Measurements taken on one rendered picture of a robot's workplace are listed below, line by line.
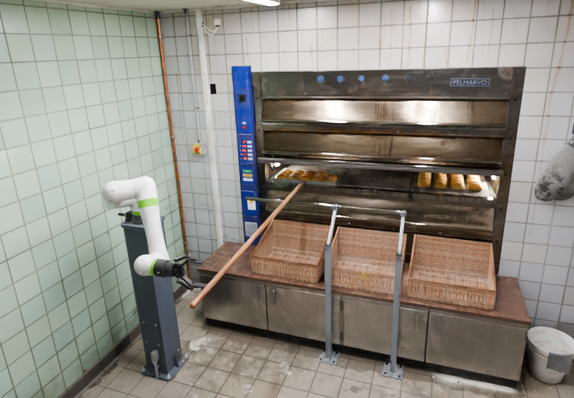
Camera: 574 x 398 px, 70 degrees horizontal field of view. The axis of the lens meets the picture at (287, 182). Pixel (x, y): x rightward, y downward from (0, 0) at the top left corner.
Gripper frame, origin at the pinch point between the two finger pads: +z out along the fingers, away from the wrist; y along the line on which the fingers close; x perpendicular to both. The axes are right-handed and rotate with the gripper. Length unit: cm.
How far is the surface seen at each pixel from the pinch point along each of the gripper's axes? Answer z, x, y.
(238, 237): -57, -155, 58
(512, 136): 157, -152, -45
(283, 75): -7, -154, -87
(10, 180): -119, -1, -41
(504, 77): 148, -153, -84
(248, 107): -37, -152, -63
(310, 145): 14, -153, -32
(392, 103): 77, -155, -66
